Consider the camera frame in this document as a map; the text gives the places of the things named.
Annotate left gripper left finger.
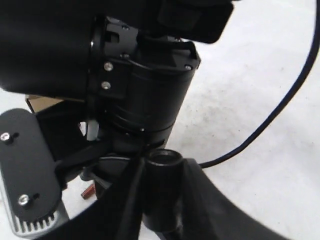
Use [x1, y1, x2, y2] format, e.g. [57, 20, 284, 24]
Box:
[53, 157, 146, 240]

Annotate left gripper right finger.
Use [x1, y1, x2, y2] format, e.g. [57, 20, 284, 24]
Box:
[178, 157, 286, 240]

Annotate black cylindrical sleeve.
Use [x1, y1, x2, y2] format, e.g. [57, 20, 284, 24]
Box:
[142, 147, 185, 234]

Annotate cardboard box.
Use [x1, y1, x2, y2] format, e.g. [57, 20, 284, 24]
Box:
[25, 94, 87, 142]

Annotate copper threaded bolt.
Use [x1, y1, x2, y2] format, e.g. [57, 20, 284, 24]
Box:
[80, 186, 94, 201]

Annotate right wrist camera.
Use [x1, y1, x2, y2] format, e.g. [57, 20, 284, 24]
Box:
[0, 107, 70, 238]

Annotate black cable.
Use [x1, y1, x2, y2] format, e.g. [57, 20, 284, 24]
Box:
[199, 14, 320, 169]

